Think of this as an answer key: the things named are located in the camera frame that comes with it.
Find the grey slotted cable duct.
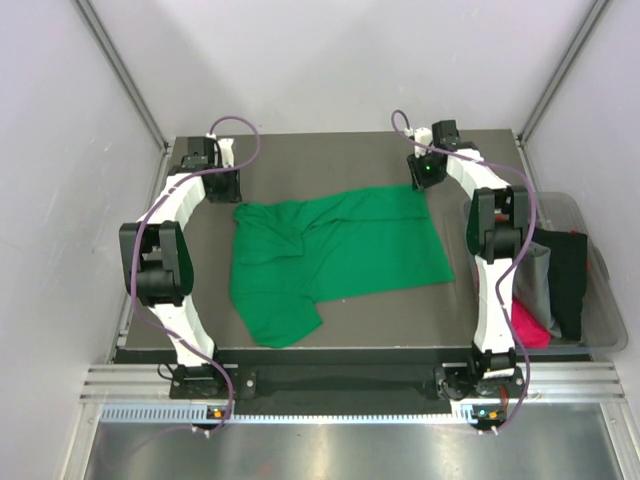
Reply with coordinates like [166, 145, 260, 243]
[101, 404, 499, 425]

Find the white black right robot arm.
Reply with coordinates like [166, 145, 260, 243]
[401, 120, 535, 399]

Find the black folded t-shirt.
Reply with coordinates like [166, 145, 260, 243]
[533, 228, 588, 342]

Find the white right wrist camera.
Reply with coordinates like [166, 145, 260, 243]
[404, 127, 433, 157]

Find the aluminium front frame rail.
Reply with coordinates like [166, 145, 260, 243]
[80, 362, 626, 404]

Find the pink t-shirt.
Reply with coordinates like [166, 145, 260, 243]
[511, 298, 551, 349]

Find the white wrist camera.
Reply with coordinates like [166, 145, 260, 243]
[218, 138, 235, 168]
[404, 127, 433, 157]

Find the right aluminium corner post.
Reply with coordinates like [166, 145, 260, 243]
[515, 0, 614, 146]

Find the aluminium corner post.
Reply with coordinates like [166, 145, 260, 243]
[515, 0, 614, 146]
[71, 0, 169, 152]

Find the clear plastic storage bin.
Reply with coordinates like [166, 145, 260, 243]
[461, 191, 629, 355]

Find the green t-shirt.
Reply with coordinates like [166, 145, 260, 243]
[230, 185, 455, 348]

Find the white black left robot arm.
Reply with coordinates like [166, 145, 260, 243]
[119, 134, 241, 399]

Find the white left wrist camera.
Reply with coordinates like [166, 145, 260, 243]
[218, 138, 235, 168]

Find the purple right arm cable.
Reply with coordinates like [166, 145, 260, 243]
[390, 109, 540, 432]

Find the grey t-shirt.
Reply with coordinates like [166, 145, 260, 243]
[513, 242, 561, 338]

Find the left aluminium corner post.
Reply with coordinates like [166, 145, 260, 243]
[71, 0, 169, 152]

